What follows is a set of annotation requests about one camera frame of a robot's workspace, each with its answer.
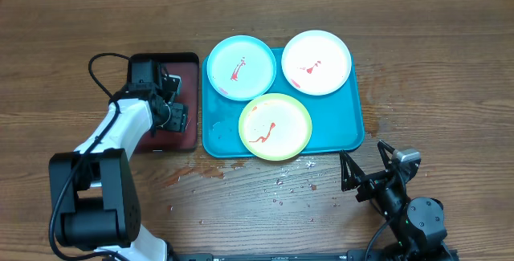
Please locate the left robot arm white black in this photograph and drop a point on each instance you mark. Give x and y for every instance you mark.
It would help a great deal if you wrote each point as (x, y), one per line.
(95, 207)

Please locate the black tray with red water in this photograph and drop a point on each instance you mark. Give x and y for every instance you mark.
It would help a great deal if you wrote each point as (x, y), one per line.
(185, 65)

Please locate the white plate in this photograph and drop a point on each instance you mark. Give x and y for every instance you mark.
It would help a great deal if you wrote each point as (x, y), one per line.
(316, 62)

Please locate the yellow green plate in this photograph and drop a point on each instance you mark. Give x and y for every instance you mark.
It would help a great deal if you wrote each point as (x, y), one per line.
(275, 127)

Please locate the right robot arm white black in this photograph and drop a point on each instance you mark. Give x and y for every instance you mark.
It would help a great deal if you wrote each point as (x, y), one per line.
(414, 228)

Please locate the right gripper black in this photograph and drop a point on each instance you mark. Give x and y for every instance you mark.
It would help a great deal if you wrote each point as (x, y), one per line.
(354, 175)

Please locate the light blue plate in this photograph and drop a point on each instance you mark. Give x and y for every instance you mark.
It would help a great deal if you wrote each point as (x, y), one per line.
(241, 67)

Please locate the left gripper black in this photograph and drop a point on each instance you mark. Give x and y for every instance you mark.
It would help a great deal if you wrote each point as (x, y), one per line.
(178, 120)

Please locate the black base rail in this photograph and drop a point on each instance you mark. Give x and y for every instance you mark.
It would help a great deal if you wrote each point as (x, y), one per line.
(281, 257)

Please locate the teal plastic tray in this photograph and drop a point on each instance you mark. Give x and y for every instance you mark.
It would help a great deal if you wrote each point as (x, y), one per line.
(337, 121)

